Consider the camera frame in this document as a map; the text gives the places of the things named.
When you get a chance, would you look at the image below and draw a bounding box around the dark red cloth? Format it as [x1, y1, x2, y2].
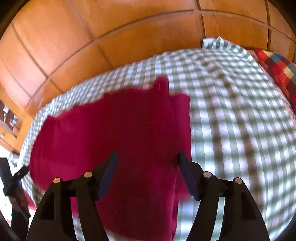
[29, 77, 191, 240]

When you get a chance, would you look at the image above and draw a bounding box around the green white checkered bedsheet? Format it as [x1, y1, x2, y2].
[9, 37, 295, 240]

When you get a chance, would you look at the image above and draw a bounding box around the wooden panel headboard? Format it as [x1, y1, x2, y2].
[1, 1, 295, 152]

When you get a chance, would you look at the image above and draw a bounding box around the colourful plaid pillow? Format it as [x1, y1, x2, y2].
[255, 49, 296, 113]

